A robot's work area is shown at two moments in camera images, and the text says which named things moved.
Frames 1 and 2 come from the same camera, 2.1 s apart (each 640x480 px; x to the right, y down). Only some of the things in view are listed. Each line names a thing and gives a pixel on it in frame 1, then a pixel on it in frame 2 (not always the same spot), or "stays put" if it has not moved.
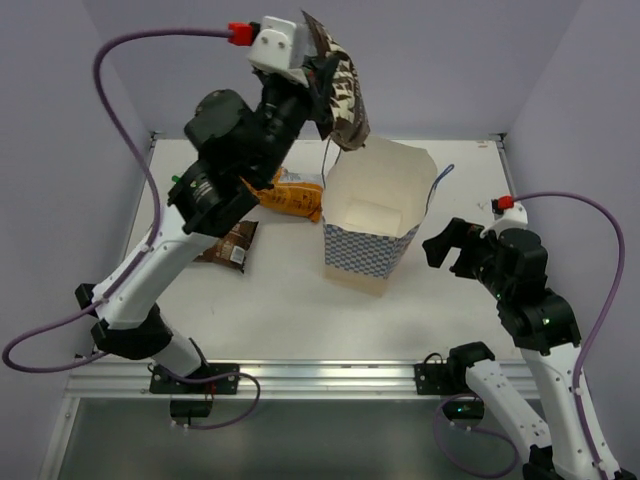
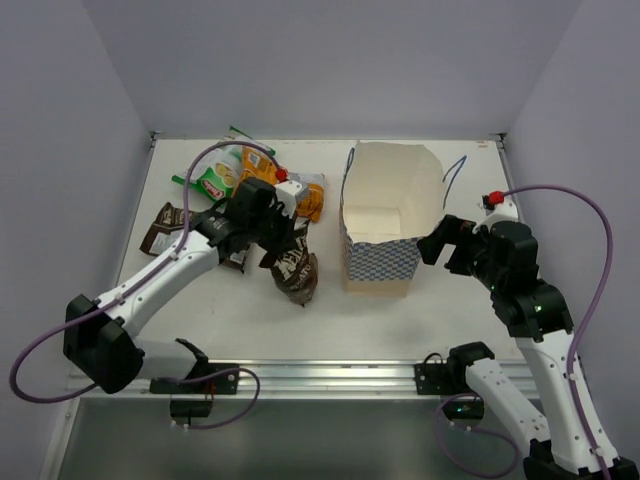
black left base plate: (161, 382) stays put
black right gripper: (457, 232) stays put
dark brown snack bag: (351, 126) -> (296, 274)
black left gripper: (314, 85) -> (282, 232)
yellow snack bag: (295, 193) stays put
